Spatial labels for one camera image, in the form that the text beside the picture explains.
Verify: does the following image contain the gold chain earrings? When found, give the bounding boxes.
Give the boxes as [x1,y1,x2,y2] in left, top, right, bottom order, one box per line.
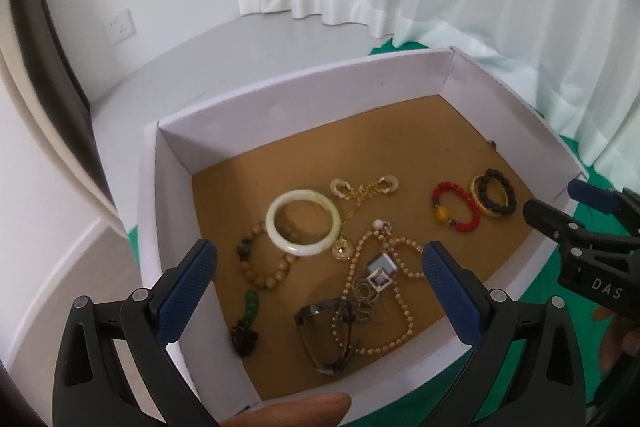
[329,174,399,208]

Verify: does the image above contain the person's right hand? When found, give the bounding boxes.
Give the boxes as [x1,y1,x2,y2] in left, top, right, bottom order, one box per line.
[592,306,640,375]

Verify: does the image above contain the pearl necklace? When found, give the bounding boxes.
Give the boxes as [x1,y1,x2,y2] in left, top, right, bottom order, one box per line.
[331,218,426,357]

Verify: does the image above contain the brown wooden bead bracelet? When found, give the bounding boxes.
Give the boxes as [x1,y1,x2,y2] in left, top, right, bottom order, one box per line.
[235,221,302,292]

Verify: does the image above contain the person's left hand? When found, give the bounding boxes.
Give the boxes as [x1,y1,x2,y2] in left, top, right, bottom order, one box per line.
[221,392,352,427]

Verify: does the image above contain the dark door frame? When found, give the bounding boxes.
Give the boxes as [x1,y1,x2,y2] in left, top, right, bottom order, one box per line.
[1,0,126,236]

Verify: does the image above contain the black bead bracelet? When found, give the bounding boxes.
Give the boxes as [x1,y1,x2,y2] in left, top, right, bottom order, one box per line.
[476,168,518,216]

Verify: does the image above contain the green jade pendant tassel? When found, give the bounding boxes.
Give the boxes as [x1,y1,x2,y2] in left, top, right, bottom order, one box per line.
[230,289,259,358]

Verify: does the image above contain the green cloth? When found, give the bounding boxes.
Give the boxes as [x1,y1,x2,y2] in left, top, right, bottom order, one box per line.
[138,48,639,426]

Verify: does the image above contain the red bead bracelet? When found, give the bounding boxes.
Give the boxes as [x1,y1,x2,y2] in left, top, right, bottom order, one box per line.
[432,180,483,234]

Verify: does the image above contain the white jade bangle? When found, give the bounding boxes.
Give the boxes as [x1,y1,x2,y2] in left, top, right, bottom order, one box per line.
[265,188,342,257]

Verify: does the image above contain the white cardboard box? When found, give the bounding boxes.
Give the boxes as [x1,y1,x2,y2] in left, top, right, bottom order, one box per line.
[138,49,586,421]

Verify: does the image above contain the gold ribbed bangle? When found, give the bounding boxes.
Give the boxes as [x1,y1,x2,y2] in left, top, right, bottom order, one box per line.
[470,169,516,218]

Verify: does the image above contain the white wall socket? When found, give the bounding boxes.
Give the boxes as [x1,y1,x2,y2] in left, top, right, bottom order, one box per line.
[102,9,137,46]

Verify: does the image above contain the silver square pendant necklace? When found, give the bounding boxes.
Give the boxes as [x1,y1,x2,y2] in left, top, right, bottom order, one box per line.
[349,250,402,323]

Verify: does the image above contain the dark grey bangle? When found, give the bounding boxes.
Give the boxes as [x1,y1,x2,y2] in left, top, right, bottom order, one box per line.
[294,298,360,375]

